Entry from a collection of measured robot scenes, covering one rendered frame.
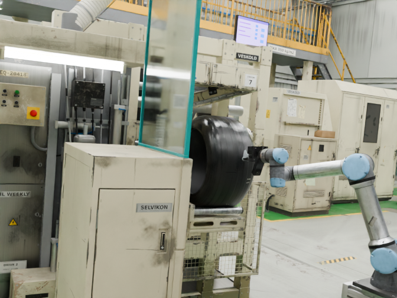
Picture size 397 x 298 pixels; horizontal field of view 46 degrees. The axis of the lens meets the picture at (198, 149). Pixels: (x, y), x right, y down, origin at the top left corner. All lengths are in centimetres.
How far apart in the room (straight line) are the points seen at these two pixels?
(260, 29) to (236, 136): 449
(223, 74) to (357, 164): 121
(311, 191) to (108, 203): 605
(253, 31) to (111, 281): 550
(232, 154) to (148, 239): 92
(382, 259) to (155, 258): 99
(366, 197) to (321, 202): 564
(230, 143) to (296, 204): 488
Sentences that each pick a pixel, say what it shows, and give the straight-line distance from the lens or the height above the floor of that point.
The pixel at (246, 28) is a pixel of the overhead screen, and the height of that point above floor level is 271.
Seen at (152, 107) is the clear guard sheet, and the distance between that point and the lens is 222.
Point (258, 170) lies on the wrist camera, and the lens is 250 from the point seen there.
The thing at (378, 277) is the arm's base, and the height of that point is 77.
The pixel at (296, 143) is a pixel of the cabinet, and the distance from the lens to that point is 730.
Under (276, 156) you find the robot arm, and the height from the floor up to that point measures 128.
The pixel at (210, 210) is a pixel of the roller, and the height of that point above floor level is 91.
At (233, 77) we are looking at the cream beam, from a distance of 309.
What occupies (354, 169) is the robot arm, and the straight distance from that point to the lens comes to 219.
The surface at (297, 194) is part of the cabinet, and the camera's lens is 738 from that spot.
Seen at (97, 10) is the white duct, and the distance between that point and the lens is 281.
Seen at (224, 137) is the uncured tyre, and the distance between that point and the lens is 260.
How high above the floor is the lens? 144
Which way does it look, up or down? 4 degrees down
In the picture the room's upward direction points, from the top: 5 degrees clockwise
